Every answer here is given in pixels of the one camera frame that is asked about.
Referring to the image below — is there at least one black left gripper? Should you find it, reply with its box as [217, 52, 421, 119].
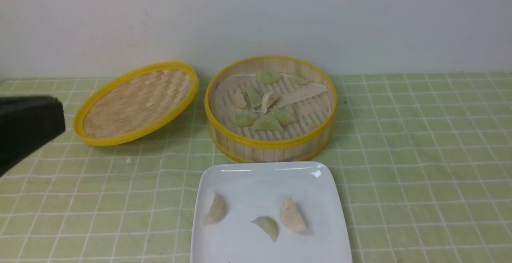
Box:
[0, 96, 66, 176]

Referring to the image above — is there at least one pale white dumpling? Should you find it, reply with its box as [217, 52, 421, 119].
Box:
[203, 192, 227, 225]

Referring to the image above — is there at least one pale green dumpling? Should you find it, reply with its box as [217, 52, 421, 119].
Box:
[251, 216, 279, 242]
[290, 74, 309, 85]

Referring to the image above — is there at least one white square plate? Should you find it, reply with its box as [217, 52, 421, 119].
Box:
[190, 161, 353, 263]

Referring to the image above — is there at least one yellow rimmed bamboo steamer lid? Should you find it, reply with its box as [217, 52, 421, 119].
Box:
[73, 62, 199, 146]

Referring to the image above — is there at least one pinkish white dumpling left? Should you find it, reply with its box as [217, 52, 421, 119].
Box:
[233, 88, 247, 110]

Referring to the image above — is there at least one green dumpling front left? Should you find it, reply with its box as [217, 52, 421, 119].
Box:
[229, 112, 260, 128]

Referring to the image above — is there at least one white steamer liner paper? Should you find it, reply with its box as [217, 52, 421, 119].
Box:
[208, 73, 333, 141]

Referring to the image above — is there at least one green dumpling middle left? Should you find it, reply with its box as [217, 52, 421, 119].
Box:
[244, 86, 262, 108]

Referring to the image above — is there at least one green dumpling front centre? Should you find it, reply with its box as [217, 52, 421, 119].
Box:
[251, 116, 283, 132]

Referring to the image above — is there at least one white dumpling centre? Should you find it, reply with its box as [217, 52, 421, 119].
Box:
[260, 92, 280, 114]

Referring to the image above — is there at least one yellow rimmed bamboo steamer basket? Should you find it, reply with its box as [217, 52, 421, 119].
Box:
[204, 56, 338, 163]

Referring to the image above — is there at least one green dumpling centre right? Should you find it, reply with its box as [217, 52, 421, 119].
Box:
[270, 109, 297, 126]

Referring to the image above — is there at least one green checked tablecloth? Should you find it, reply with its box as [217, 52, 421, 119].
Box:
[0, 73, 512, 263]

